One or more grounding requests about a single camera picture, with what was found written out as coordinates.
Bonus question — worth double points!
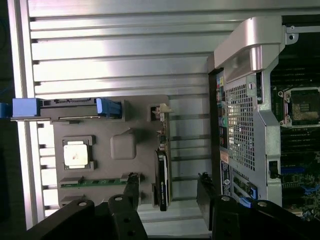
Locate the blue expansion card retainer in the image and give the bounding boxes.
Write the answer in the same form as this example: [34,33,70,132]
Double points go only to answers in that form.
[239,184,259,209]

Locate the green RAM stick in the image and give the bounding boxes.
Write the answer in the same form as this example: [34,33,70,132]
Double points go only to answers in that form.
[61,177,128,188]

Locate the silver CPU chip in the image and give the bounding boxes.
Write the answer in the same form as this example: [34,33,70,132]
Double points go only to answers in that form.
[63,143,88,167]

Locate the blue expansion slot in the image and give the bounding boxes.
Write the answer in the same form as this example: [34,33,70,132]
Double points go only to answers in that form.
[281,166,305,175]

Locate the grey parts rack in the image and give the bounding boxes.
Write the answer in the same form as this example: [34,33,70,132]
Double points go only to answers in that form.
[51,96,172,210]

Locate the green motherboard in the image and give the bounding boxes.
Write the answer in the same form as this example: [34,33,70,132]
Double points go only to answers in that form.
[269,24,320,226]

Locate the hard disk in blue caddy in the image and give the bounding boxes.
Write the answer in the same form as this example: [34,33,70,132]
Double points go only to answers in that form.
[0,97,124,123]

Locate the CPU socket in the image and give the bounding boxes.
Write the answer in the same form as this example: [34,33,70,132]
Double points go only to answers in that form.
[278,86,320,128]

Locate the open PC case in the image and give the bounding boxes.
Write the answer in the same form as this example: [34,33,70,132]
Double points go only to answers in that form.
[207,16,320,240]

